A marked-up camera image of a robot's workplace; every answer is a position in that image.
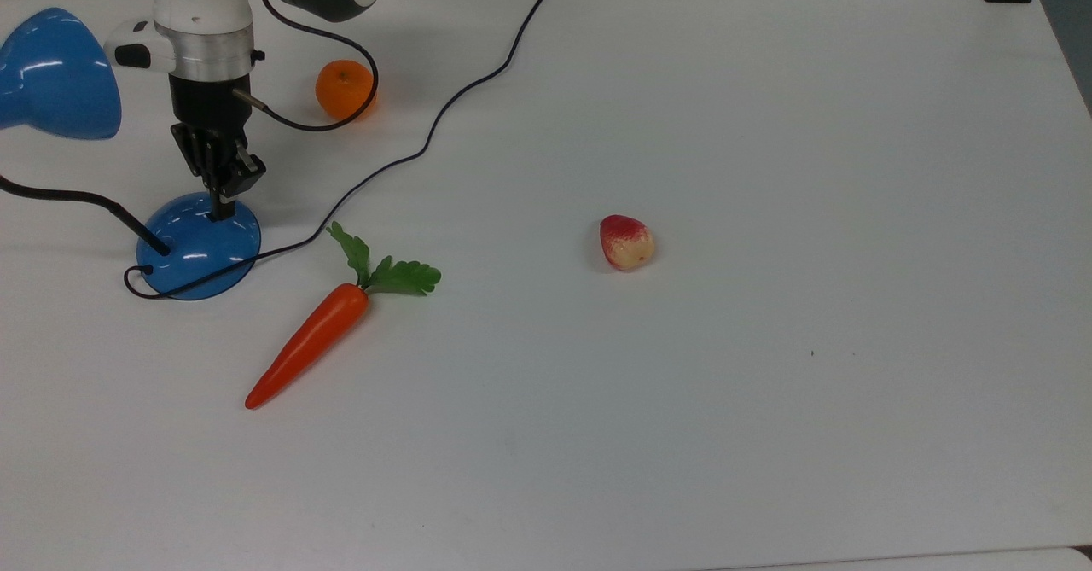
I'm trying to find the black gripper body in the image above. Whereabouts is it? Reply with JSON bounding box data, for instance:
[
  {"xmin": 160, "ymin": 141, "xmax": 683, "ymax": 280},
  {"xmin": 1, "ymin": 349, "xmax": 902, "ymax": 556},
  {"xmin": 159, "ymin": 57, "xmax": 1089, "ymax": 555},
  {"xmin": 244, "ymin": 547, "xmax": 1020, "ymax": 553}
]
[{"xmin": 168, "ymin": 74, "xmax": 250, "ymax": 155}]

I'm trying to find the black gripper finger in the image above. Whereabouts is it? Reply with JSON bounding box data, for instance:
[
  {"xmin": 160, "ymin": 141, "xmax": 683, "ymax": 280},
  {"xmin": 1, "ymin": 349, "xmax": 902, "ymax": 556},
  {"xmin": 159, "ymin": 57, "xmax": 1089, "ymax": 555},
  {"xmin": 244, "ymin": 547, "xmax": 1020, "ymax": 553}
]
[
  {"xmin": 171, "ymin": 124, "xmax": 226, "ymax": 218},
  {"xmin": 224, "ymin": 144, "xmax": 267, "ymax": 218}
]

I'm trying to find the blue desk lamp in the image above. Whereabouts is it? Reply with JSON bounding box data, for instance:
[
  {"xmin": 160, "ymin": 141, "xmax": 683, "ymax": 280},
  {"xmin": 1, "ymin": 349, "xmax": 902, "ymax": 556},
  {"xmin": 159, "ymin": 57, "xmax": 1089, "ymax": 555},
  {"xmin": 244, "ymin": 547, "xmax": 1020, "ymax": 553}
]
[{"xmin": 0, "ymin": 8, "xmax": 262, "ymax": 301}]

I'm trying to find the orange toy fruit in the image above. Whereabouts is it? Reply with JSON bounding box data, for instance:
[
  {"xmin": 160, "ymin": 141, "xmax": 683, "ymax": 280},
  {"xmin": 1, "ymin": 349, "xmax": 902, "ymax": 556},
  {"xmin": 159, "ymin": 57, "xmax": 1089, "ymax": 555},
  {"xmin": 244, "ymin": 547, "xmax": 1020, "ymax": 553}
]
[{"xmin": 315, "ymin": 60, "xmax": 377, "ymax": 122}]

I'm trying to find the toy carrot with green leaves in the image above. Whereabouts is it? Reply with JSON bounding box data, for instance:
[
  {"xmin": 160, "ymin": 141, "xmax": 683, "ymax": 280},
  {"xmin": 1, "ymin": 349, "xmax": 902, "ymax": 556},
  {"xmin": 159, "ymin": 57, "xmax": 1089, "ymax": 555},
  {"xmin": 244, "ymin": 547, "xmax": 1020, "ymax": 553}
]
[{"xmin": 245, "ymin": 222, "xmax": 443, "ymax": 411}]

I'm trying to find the red toy strawberry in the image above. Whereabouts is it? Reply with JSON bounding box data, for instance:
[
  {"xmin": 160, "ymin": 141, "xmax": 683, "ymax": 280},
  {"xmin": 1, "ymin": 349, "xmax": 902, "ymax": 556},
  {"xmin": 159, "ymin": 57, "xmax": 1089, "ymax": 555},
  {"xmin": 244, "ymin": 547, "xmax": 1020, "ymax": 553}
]
[{"xmin": 599, "ymin": 214, "xmax": 656, "ymax": 272}]

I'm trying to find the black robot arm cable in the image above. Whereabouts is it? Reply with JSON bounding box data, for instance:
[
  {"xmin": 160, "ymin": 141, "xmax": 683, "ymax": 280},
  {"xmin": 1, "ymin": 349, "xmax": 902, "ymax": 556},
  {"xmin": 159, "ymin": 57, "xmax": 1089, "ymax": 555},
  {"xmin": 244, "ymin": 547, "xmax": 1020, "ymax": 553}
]
[{"xmin": 232, "ymin": 0, "xmax": 380, "ymax": 134}]

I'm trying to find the dark lamp power cable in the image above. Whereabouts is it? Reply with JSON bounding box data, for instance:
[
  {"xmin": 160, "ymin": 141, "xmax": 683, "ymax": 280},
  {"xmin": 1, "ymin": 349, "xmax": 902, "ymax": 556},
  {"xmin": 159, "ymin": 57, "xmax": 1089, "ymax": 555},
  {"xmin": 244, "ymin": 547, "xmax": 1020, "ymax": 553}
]
[{"xmin": 123, "ymin": 0, "xmax": 566, "ymax": 301}]

